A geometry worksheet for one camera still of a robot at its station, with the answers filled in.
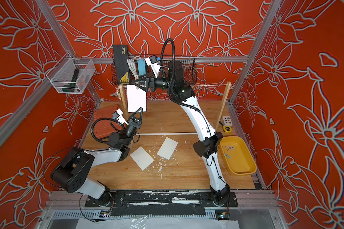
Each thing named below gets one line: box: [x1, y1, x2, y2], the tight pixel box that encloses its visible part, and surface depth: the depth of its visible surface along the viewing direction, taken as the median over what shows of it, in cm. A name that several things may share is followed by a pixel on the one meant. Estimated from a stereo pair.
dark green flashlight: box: [61, 68, 81, 93], surface depth 82 cm
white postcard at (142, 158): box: [129, 145, 155, 172], surface depth 90 cm
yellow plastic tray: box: [219, 135, 258, 176], surface depth 89 cm
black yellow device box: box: [112, 44, 131, 83], surface depth 89 cm
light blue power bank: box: [137, 59, 146, 76], surface depth 91 cm
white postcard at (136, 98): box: [126, 84, 147, 113], surface depth 70 cm
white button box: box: [222, 115, 233, 127], surface depth 103 cm
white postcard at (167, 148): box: [156, 136, 179, 161], surface depth 95 cm
